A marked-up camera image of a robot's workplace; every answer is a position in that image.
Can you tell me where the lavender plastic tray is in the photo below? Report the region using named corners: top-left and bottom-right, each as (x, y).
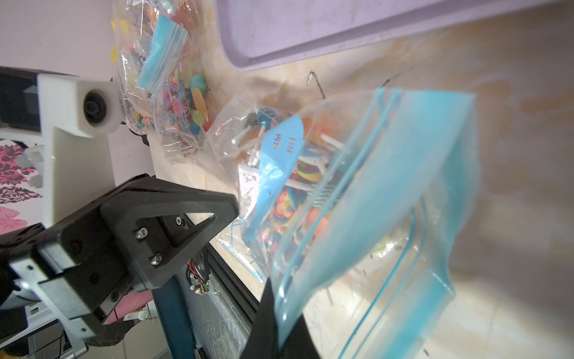
top-left (214, 0), bottom-right (545, 72)

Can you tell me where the candy bag blue zip front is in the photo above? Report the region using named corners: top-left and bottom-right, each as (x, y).
top-left (207, 88), bottom-right (480, 358)

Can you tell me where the candy bag blue zip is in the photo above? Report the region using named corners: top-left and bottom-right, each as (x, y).
top-left (207, 88), bottom-right (480, 358)
top-left (112, 1), bottom-right (209, 163)

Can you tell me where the black base frame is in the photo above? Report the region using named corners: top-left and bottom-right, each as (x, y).
top-left (152, 245), bottom-right (259, 358)

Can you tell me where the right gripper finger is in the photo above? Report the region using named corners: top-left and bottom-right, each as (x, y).
top-left (241, 279), bottom-right (320, 359)

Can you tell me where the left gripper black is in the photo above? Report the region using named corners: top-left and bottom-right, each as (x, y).
top-left (1, 175), bottom-right (239, 339)

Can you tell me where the candy bag blue zip upper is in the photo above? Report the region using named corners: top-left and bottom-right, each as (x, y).
top-left (112, 1), bottom-right (209, 163)

